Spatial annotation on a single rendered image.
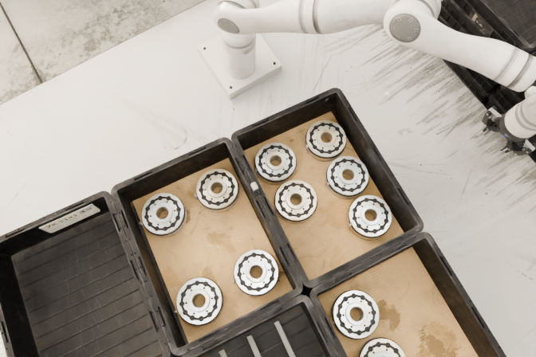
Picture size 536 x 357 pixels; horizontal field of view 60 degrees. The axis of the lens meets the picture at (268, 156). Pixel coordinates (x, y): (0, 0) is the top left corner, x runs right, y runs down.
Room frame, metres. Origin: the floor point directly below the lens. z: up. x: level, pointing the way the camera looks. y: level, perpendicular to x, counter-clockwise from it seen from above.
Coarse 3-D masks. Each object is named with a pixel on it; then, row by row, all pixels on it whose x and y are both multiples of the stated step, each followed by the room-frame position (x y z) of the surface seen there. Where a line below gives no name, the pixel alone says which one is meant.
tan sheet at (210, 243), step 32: (224, 160) 0.41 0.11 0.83; (160, 192) 0.33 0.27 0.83; (192, 192) 0.33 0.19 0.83; (192, 224) 0.25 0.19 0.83; (224, 224) 0.24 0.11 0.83; (256, 224) 0.24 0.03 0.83; (160, 256) 0.17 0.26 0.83; (192, 256) 0.17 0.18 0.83; (224, 256) 0.17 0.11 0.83; (224, 288) 0.09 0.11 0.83; (288, 288) 0.09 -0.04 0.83; (224, 320) 0.02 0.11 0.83
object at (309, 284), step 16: (320, 96) 0.53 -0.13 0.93; (288, 112) 0.49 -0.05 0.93; (352, 112) 0.49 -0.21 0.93; (256, 128) 0.45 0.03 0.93; (368, 144) 0.40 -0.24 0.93; (384, 160) 0.36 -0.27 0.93; (256, 176) 0.33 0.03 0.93; (400, 192) 0.29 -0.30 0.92; (272, 208) 0.26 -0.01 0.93; (416, 224) 0.21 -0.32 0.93; (288, 240) 0.18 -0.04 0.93; (400, 240) 0.18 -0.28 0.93; (368, 256) 0.15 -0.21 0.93; (304, 272) 0.12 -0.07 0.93; (336, 272) 0.11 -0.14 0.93
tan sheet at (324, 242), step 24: (312, 120) 0.52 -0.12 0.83; (336, 120) 0.51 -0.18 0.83; (264, 144) 0.45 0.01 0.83; (288, 144) 0.45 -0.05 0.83; (312, 168) 0.38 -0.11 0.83; (312, 216) 0.26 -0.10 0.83; (336, 216) 0.26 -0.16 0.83; (312, 240) 0.20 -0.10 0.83; (336, 240) 0.20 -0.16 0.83; (360, 240) 0.20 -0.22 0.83; (384, 240) 0.20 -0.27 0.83; (312, 264) 0.14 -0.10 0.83; (336, 264) 0.14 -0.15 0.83
